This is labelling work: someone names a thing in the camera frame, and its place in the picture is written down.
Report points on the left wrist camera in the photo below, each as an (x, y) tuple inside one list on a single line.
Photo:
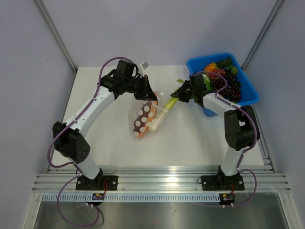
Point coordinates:
[(143, 65)]

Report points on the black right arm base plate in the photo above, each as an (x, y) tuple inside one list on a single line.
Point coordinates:
[(215, 183)]

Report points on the green white celery stalk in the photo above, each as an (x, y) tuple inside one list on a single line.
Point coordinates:
[(161, 110)]

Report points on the green lettuce leaf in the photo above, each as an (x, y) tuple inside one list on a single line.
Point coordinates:
[(206, 81)]

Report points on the blue plastic bin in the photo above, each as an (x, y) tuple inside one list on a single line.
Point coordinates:
[(249, 95)]

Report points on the aluminium rail frame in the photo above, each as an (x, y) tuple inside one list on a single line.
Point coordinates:
[(165, 179)]

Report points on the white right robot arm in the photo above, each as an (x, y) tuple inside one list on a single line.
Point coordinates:
[(240, 130)]

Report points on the dark green herb sprig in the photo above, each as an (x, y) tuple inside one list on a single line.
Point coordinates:
[(225, 64)]

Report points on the right controller board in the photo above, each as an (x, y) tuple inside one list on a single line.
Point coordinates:
[(227, 198)]

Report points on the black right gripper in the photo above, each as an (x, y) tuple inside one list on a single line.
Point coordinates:
[(179, 93)]

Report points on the orange purple papaya slice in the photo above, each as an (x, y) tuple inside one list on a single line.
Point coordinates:
[(145, 112)]

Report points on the controller board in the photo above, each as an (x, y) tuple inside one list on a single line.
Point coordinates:
[(227, 198), (98, 196)]

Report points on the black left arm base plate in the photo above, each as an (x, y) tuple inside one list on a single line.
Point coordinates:
[(100, 183)]

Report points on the clear dotted zip top bag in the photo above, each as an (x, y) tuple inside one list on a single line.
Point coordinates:
[(132, 115)]

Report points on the white slotted cable duct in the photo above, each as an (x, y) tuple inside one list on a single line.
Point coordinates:
[(134, 197)]

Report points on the left controller board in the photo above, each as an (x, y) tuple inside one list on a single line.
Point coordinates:
[(98, 196)]

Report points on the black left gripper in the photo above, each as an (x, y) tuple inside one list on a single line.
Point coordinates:
[(146, 93)]

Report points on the dark purple grape bunch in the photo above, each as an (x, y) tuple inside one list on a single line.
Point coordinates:
[(232, 91)]

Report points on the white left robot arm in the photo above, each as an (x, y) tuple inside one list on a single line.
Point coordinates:
[(69, 137)]

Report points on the orange yellow fruit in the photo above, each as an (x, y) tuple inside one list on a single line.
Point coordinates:
[(210, 67)]

